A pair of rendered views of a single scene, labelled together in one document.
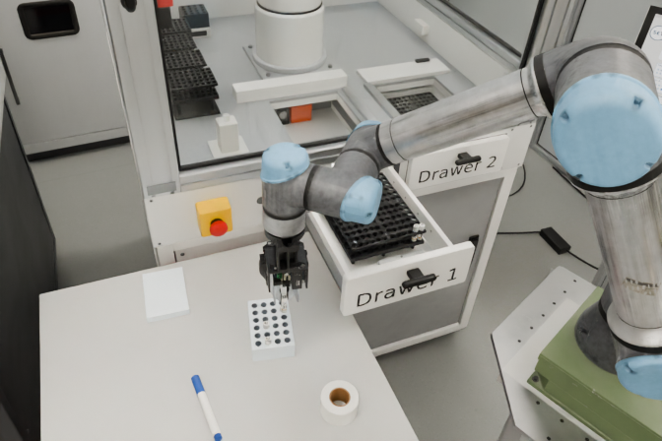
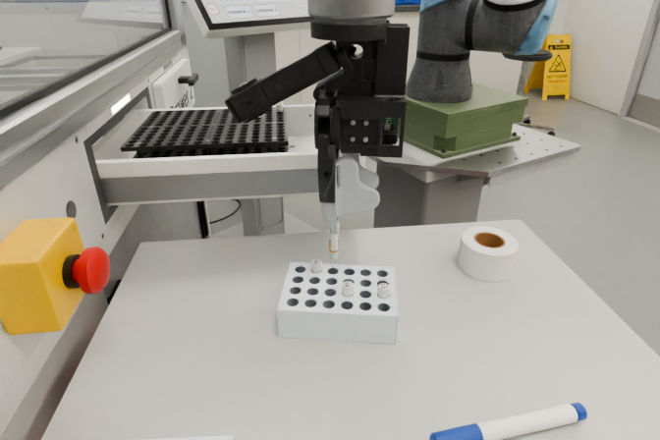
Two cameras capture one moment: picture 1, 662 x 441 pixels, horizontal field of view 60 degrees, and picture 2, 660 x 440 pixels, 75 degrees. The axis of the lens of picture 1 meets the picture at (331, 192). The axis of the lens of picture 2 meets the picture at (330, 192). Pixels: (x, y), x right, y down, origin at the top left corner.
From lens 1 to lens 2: 101 cm
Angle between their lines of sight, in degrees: 61
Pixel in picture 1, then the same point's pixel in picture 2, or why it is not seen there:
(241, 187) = (37, 187)
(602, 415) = (491, 126)
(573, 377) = (472, 110)
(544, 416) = (477, 160)
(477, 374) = not seen: hidden behind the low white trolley
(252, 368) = (411, 346)
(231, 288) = (201, 357)
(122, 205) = not seen: outside the picture
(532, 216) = not seen: hidden behind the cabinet
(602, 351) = (460, 85)
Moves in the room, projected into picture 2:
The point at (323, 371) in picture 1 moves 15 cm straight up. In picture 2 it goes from (423, 268) to (435, 162)
